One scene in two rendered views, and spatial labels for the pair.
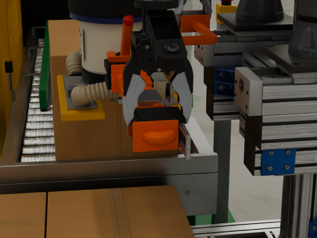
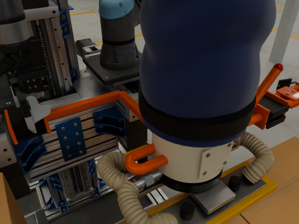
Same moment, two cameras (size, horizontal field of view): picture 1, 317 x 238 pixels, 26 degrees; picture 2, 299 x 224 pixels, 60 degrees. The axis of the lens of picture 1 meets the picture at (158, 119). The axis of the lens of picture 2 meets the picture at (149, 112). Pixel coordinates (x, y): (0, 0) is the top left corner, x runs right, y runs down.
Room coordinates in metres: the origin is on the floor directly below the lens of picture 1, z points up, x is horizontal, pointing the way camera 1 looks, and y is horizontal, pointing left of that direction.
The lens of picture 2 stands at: (1.91, 0.48, 1.45)
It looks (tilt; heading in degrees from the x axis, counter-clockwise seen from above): 35 degrees down; 248
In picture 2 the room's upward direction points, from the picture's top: straight up
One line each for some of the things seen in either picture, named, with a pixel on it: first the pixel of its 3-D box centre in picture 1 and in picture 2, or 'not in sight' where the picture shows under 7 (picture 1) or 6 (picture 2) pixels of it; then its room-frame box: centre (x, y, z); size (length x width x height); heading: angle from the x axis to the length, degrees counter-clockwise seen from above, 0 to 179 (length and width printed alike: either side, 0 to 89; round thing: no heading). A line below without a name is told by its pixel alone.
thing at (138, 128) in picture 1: (151, 128); not in sight; (1.08, 0.01, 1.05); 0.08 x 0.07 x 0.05; 10
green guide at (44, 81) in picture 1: (39, 55); not in sight; (3.51, 0.62, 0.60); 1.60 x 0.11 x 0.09; 8
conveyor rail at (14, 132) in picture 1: (25, 93); not in sight; (3.15, 0.64, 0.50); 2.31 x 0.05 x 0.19; 8
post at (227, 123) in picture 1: (222, 126); not in sight; (2.67, -0.26, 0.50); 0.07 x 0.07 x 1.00; 8
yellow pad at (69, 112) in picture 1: (79, 89); (211, 199); (1.65, 0.20, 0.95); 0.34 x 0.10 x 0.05; 10
